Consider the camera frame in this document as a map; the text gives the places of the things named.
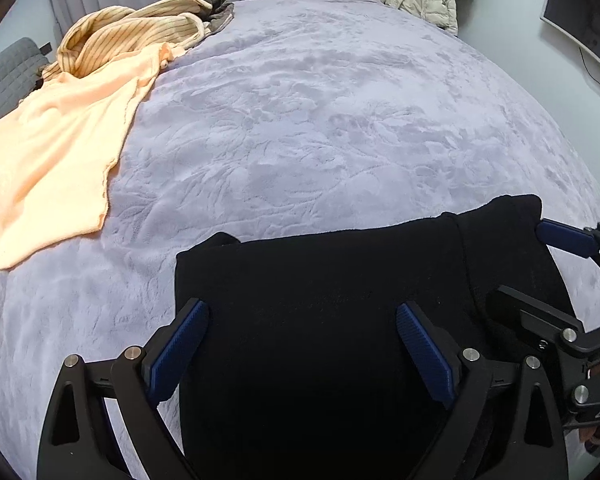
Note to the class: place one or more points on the grey padded headboard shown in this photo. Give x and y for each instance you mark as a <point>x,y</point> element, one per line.
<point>7,85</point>

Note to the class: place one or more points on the lavender plush blanket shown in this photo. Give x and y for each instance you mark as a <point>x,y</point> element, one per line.
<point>330,135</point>

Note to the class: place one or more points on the dark grey garment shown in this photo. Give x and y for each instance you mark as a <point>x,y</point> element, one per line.
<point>220,12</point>

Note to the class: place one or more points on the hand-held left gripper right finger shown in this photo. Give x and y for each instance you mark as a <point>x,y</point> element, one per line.
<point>425,355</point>

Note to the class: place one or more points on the black monitor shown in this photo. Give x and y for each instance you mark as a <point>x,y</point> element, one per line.
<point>585,20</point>

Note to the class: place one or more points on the beige striped sweater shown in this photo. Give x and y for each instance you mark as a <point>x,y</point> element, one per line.
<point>125,30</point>

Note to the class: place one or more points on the black pants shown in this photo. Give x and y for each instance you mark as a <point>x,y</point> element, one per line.
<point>330,360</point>

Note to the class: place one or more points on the peach cloth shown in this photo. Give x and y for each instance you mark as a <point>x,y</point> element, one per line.
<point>60,150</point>

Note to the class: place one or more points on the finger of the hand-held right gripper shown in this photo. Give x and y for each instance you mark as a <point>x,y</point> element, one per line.
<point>565,237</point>
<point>530,310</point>

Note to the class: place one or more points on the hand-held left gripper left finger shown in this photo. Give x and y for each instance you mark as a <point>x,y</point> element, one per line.
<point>177,347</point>

